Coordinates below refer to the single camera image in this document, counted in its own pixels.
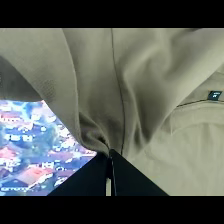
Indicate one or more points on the brown T-shirt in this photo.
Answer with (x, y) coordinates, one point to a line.
(140, 83)

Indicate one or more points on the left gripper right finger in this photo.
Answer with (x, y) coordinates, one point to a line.
(133, 180)

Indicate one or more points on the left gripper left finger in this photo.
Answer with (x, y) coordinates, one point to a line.
(90, 178)

